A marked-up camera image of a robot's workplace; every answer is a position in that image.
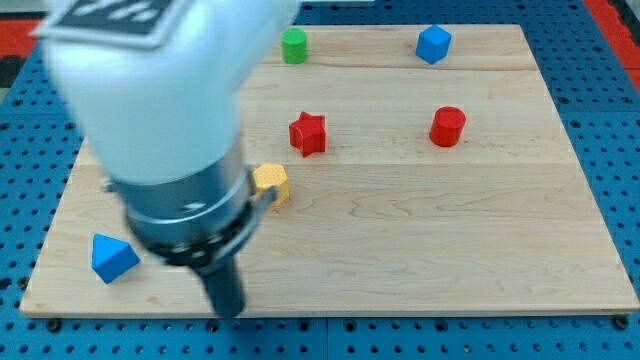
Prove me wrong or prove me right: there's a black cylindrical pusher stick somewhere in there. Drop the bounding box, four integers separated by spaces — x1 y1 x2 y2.
199 258 245 318

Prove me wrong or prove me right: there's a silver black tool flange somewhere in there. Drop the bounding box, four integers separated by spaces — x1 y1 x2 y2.
102 141 278 276

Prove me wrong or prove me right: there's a blue triangle block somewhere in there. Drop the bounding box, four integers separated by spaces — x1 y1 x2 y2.
91 234 140 284

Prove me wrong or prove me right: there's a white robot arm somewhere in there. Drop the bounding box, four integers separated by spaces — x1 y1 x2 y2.
35 0 300 318

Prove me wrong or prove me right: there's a red star block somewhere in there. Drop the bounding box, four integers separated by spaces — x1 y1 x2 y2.
288 111 327 158

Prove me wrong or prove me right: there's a yellow hexagon block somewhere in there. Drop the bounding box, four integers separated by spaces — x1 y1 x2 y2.
253 163 290 207

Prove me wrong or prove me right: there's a green cylinder block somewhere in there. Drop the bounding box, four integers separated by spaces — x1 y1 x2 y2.
281 28 308 64

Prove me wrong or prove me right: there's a wooden board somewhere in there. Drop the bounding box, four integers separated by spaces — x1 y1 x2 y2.
18 23 640 320

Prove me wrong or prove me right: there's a red cylinder block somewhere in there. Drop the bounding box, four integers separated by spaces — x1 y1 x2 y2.
429 106 466 147

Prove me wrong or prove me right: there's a blue cube block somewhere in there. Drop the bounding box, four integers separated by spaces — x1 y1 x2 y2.
415 25 452 65

